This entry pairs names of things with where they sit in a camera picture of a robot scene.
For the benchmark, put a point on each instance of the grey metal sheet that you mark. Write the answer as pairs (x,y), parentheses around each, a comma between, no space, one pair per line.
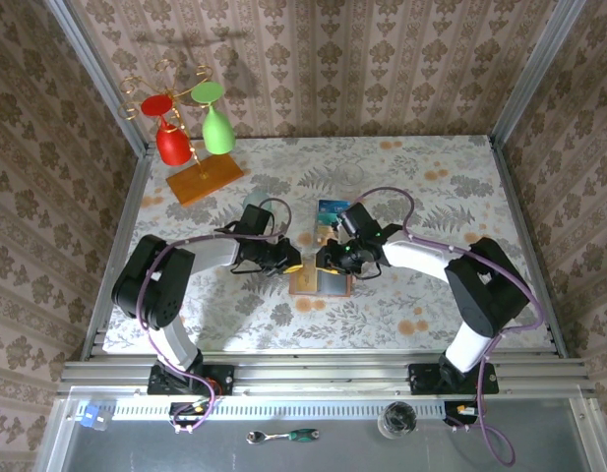
(136,452)

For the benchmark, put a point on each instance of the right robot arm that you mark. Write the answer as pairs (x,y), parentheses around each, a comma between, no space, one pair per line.
(485,285)

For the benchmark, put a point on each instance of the blue plastic connector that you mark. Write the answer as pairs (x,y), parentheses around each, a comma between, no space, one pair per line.
(89,415)

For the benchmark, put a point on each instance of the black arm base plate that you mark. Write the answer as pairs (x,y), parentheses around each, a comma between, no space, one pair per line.
(421,378)
(224,378)

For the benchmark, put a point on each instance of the clear glass tumbler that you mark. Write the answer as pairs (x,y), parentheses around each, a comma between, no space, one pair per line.
(348,178)

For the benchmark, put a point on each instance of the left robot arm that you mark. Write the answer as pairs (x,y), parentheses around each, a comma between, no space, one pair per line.
(153,282)

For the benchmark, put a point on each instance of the clear plastic tray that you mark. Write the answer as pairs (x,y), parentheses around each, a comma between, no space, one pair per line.
(315,248)

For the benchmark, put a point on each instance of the frosted teal glass cup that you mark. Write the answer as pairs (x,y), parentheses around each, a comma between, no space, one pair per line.
(256,199)

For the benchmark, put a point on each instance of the gold card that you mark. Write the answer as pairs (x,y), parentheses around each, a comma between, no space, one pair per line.
(308,281)

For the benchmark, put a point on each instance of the floral tablecloth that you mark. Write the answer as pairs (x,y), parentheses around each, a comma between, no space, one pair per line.
(382,314)

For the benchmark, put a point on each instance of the aluminium frame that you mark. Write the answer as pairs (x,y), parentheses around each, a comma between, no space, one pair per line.
(322,373)

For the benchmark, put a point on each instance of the red wine glass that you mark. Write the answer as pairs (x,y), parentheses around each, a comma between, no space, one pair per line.
(172,142)

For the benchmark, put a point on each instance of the clear glass jar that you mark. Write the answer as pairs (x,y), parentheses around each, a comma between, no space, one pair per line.
(396,420)

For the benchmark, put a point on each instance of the green wine glass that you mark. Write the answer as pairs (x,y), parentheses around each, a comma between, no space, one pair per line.
(218,130)

